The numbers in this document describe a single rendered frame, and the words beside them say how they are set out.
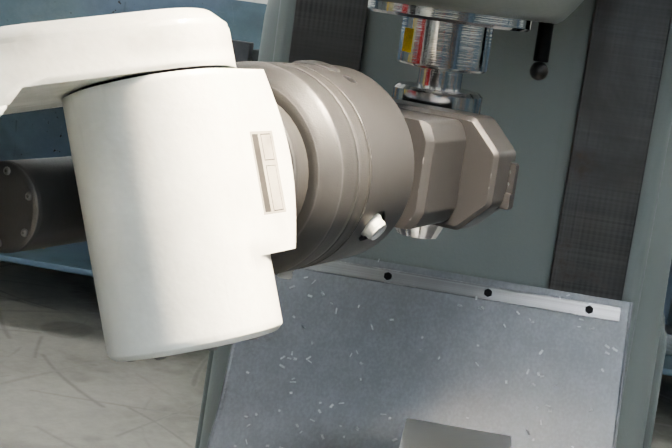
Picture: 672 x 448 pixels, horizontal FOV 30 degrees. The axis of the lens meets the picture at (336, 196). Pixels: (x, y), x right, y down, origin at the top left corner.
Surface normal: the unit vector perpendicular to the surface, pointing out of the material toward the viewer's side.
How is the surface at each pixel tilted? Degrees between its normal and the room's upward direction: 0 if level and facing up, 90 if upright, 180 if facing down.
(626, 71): 90
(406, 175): 85
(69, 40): 74
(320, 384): 63
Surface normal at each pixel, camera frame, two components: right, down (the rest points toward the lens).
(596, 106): -0.15, 0.15
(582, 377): -0.08, -0.31
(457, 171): 0.86, 0.20
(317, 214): 0.22, 0.37
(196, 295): 0.21, -0.06
